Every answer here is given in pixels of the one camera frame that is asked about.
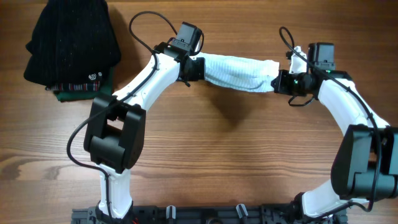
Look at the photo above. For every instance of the striped folded garment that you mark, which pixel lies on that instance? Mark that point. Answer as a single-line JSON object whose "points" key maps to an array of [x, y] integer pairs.
{"points": [[95, 86]]}

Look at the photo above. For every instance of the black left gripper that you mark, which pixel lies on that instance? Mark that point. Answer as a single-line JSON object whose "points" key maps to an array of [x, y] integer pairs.
{"points": [[199, 72]]}

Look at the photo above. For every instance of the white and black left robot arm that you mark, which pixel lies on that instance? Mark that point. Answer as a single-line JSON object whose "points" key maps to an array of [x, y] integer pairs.
{"points": [[115, 135]]}

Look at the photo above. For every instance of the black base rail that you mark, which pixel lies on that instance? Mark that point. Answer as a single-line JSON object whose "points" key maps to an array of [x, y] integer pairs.
{"points": [[266, 213]]}

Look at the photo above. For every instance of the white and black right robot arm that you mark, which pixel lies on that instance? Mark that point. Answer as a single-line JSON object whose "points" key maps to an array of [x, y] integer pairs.
{"points": [[365, 167]]}

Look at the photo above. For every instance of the dark green folded garment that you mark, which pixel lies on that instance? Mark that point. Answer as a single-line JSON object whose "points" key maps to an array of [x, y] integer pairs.
{"points": [[106, 88]]}

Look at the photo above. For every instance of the black knitted garment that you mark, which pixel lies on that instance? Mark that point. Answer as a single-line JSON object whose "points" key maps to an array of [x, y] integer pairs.
{"points": [[71, 41]]}

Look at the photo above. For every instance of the light blue striped cloth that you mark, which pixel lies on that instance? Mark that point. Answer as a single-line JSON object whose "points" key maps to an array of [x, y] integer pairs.
{"points": [[238, 73]]}

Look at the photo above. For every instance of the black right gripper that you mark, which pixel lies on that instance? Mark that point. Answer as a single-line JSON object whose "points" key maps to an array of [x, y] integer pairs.
{"points": [[279, 83]]}

